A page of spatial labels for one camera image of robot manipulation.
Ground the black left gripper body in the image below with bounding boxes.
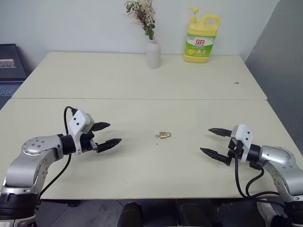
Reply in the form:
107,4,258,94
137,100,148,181
80,131,98,153

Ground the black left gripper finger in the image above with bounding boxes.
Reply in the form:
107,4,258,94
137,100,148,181
96,138,123,154
92,122,111,132

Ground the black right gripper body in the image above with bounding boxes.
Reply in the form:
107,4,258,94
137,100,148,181
226,138,245,166

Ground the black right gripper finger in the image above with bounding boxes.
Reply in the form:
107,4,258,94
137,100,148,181
199,147,232,166
208,127,232,138

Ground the black rounded shape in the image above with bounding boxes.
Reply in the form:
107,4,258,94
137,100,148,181
176,200,215,227

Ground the white shoe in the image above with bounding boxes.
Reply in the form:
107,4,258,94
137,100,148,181
256,200,277,222

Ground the dark rounded shape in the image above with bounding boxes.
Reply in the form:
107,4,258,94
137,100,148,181
120,201,143,227

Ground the white ceramic vase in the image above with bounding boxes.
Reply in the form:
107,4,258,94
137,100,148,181
146,39,162,70

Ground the yellow dish soap bottle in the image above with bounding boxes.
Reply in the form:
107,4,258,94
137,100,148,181
182,7,221,64

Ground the dark grey laptop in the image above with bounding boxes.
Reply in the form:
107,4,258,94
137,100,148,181
0,43,28,111

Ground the dried flower bunch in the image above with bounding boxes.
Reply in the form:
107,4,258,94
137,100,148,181
124,0,157,41

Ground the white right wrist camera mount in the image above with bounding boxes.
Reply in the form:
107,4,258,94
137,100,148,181
230,124,254,164

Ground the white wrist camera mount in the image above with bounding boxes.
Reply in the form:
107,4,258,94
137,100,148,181
67,110,96,156
230,124,254,164

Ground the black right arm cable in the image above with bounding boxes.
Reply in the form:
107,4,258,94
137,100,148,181
234,145,288,202

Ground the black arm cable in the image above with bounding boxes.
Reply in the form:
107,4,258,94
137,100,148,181
38,106,78,201
234,145,288,202

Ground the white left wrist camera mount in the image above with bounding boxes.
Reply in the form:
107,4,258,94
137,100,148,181
67,110,96,156

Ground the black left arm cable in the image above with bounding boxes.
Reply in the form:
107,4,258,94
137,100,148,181
38,106,78,201

